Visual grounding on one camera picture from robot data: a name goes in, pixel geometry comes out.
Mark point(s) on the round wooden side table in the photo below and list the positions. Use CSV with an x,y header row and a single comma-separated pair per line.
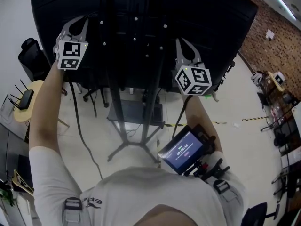
x,y
23,116

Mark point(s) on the grey stand shelf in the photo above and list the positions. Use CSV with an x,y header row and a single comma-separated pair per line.
x,y
131,112

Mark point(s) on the large black television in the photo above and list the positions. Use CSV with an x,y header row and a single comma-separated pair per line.
x,y
200,20

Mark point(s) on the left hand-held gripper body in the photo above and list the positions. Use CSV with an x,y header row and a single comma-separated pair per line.
x,y
70,53

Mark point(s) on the person's left forearm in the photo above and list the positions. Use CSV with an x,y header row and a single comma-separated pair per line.
x,y
44,107

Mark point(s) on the person's chin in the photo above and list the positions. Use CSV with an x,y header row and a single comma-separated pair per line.
x,y
168,216

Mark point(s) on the black office chair base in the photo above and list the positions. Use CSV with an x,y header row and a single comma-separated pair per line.
x,y
103,100

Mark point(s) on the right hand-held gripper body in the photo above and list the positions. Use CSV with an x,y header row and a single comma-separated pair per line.
x,y
195,79

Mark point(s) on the black office chair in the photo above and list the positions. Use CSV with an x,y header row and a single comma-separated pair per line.
x,y
33,58

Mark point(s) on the black television floor stand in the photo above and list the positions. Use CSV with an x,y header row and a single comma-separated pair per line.
x,y
117,102

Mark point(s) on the white wall notice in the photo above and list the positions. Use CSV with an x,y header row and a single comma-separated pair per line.
x,y
270,34

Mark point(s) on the black chest monitor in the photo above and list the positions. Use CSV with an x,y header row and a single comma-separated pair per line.
x,y
181,150

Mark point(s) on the green potted plant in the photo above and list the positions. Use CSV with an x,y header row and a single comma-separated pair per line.
x,y
7,196

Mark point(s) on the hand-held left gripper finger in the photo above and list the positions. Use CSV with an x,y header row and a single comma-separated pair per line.
x,y
67,28
84,29

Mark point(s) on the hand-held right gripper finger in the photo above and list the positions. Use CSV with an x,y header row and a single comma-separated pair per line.
x,y
179,53
197,56

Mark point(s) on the ceiling light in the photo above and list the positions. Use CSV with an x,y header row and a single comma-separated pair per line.
x,y
282,1

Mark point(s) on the black router with antennas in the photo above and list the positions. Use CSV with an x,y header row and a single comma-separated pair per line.
x,y
26,100

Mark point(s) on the grey metal cabinet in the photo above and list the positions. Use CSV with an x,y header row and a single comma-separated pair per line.
x,y
11,140

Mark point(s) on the person's white t-shirt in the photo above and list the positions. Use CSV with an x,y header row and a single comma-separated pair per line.
x,y
141,192

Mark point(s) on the white headset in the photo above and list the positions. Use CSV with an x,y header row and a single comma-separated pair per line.
x,y
258,78

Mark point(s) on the white device with black square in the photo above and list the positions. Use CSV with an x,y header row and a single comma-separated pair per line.
x,y
279,78

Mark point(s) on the wooden clothes hanger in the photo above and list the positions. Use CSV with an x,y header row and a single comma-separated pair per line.
x,y
22,182

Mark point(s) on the black monitor clamp mount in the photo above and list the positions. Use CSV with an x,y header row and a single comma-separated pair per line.
x,y
211,171

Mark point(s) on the person's right forearm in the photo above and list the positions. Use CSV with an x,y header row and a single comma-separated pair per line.
x,y
202,119

